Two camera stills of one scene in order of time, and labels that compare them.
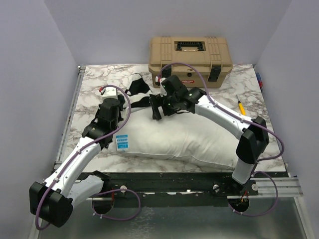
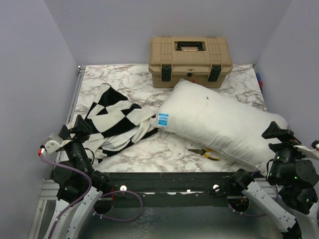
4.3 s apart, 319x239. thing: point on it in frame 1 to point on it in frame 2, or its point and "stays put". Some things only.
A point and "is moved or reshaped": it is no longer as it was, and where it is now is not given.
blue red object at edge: x=260 y=81 stays put
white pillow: x=181 y=136 is moved or reshaped
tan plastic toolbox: x=199 y=61 stays put
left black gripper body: x=115 y=126 to x=80 y=138
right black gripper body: x=168 y=104 to x=286 y=144
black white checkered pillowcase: x=138 y=93 to x=116 y=123
